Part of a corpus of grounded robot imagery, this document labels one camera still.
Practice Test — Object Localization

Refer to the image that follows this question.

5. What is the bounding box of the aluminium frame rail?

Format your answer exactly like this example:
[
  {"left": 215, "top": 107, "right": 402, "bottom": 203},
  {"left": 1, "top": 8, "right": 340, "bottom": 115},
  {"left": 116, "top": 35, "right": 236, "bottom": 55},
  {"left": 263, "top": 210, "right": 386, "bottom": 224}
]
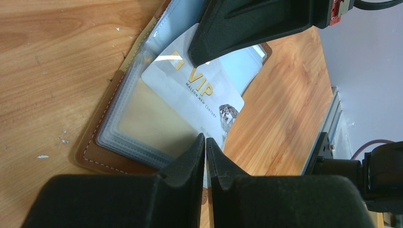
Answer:
[{"left": 301, "top": 87, "right": 352, "bottom": 175}]

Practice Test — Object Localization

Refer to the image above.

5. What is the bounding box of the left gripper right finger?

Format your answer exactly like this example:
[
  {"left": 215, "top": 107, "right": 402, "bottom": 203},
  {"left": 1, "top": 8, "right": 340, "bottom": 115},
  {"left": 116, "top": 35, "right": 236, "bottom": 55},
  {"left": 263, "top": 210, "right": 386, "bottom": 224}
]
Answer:
[{"left": 206, "top": 138, "right": 373, "bottom": 228}]

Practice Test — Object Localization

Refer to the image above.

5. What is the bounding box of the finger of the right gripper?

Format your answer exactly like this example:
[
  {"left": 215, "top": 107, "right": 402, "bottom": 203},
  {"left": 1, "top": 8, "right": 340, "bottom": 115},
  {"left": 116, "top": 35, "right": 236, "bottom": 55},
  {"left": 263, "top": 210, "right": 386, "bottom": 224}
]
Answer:
[{"left": 188, "top": 0, "right": 333, "bottom": 67}]

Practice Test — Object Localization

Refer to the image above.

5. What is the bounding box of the white VIP credit card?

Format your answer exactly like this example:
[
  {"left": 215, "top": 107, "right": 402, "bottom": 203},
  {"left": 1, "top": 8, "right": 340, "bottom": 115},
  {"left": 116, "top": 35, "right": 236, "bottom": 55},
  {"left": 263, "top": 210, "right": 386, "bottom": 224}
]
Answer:
[{"left": 141, "top": 23, "right": 244, "bottom": 159}]

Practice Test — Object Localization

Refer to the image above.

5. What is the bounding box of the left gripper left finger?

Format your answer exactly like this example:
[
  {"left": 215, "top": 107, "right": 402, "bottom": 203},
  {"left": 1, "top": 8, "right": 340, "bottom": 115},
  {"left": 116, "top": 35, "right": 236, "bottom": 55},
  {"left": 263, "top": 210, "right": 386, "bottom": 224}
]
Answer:
[{"left": 22, "top": 134, "right": 205, "bottom": 228}]

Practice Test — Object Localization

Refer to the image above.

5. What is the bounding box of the brown leather card holder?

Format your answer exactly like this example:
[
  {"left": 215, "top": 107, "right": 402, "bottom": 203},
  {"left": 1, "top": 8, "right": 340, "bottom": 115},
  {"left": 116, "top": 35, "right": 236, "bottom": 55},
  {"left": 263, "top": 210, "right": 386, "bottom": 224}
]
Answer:
[{"left": 74, "top": 0, "right": 272, "bottom": 174}]

